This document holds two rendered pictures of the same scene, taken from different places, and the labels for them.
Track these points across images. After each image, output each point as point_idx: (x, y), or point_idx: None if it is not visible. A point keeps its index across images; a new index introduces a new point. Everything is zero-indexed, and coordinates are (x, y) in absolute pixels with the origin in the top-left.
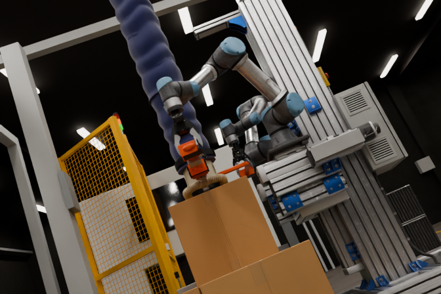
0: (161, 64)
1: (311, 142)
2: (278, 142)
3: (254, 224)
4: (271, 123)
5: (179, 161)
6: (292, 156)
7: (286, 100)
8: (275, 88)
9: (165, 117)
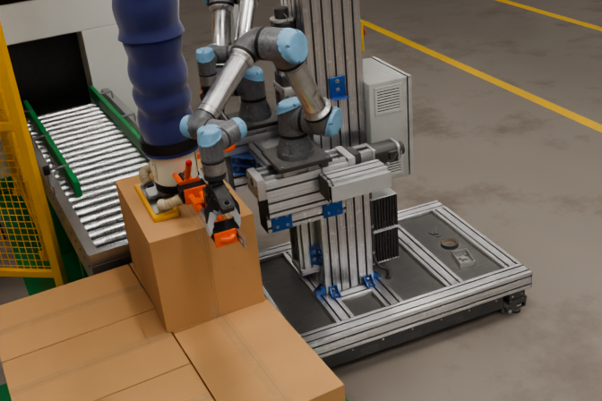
0: None
1: (318, 135)
2: (292, 153)
3: (245, 268)
4: (290, 127)
5: (155, 149)
6: (302, 174)
7: (327, 123)
8: (320, 104)
9: (147, 82)
